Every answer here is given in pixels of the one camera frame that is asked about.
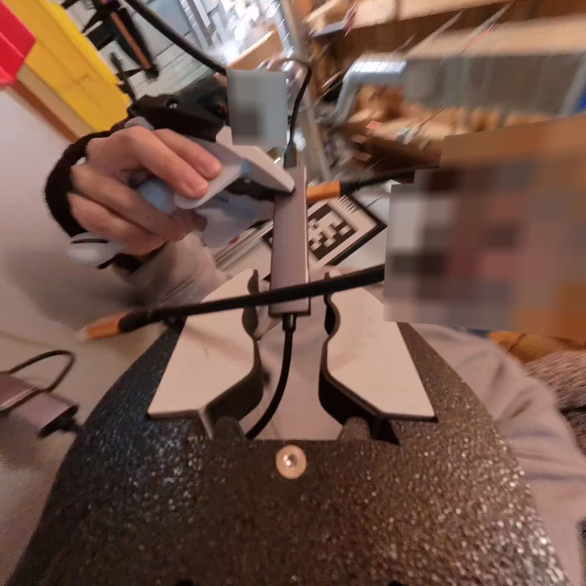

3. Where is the black braided cable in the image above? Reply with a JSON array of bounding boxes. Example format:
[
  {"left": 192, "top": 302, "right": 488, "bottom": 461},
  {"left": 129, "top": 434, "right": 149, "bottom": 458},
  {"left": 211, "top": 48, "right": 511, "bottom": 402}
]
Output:
[
  {"left": 82, "top": 167, "right": 415, "bottom": 342},
  {"left": 7, "top": 349, "right": 76, "bottom": 399}
]

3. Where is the person's right hand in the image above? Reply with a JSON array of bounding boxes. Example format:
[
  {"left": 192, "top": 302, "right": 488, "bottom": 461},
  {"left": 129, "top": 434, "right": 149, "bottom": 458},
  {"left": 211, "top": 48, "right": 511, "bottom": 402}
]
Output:
[{"left": 69, "top": 126, "right": 222, "bottom": 257}]

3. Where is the black camera cable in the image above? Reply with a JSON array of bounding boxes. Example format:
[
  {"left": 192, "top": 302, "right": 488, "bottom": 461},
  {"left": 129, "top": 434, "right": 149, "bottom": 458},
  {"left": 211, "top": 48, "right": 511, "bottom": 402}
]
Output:
[{"left": 124, "top": 0, "right": 228, "bottom": 76}]

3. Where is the black white marker board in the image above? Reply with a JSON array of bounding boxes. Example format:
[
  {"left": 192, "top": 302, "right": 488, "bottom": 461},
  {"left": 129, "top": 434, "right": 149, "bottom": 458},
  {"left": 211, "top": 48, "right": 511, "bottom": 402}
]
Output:
[{"left": 263, "top": 192, "right": 387, "bottom": 266}]

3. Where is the yellow plastic bin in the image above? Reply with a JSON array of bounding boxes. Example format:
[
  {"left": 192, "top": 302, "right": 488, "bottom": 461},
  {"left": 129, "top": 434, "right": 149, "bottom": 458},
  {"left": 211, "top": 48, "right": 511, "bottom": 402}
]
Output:
[{"left": 18, "top": 0, "right": 132, "bottom": 108}]

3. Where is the grey usb hub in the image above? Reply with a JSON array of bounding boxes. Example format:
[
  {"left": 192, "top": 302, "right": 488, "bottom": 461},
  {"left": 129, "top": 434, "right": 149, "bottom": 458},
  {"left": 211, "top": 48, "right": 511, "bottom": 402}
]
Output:
[
  {"left": 0, "top": 370, "right": 79, "bottom": 436},
  {"left": 269, "top": 165, "right": 313, "bottom": 317}
]

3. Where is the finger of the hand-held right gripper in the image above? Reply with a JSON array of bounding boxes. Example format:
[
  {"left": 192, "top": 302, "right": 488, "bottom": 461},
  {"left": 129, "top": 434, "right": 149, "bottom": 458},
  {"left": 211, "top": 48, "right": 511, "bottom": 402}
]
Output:
[
  {"left": 215, "top": 133, "right": 296, "bottom": 194},
  {"left": 201, "top": 194, "right": 276, "bottom": 249}
]

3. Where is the silver air duct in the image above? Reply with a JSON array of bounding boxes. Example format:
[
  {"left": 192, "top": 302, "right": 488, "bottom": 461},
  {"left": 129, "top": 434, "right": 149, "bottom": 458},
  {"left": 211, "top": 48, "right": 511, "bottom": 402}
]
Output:
[{"left": 336, "top": 59, "right": 408, "bottom": 124}]

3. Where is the red plastic bin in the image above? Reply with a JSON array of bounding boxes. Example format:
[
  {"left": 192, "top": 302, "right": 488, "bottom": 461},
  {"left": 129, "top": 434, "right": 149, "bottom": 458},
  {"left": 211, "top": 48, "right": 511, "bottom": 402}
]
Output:
[{"left": 0, "top": 0, "right": 36, "bottom": 87}]

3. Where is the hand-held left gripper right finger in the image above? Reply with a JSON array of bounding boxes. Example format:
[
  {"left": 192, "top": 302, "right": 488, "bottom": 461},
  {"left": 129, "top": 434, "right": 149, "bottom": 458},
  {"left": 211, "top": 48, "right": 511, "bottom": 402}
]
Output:
[{"left": 318, "top": 270, "right": 436, "bottom": 436}]

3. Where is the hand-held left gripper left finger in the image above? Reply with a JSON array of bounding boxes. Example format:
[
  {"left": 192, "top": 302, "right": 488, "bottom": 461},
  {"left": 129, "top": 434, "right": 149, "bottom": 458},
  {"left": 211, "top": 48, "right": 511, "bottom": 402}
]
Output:
[{"left": 147, "top": 269, "right": 272, "bottom": 436}]

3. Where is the thin black usb cable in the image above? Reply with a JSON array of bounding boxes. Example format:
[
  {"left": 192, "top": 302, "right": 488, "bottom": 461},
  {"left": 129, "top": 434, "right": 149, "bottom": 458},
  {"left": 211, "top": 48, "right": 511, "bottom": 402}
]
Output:
[{"left": 272, "top": 59, "right": 314, "bottom": 169}]

